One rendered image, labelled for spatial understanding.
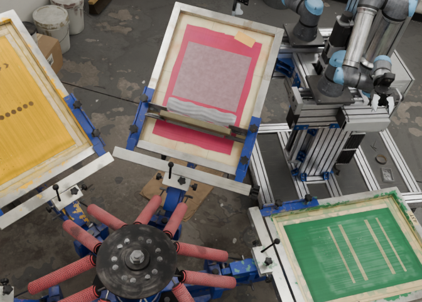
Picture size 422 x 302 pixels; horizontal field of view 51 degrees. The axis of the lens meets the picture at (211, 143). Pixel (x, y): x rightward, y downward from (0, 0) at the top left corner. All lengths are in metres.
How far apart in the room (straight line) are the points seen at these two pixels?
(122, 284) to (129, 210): 1.72
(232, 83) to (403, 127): 2.55
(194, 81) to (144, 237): 0.90
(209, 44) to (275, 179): 1.39
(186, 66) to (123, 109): 1.75
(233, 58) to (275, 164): 1.35
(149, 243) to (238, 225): 1.68
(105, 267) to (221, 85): 1.08
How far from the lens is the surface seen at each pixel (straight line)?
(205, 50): 2.35
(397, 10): 2.24
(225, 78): 2.30
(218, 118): 2.24
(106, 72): 4.36
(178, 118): 2.15
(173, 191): 2.13
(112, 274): 1.70
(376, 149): 3.90
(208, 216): 3.36
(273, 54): 2.31
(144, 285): 1.68
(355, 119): 2.60
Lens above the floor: 2.86
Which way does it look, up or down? 49 degrees down
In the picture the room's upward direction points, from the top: 10 degrees clockwise
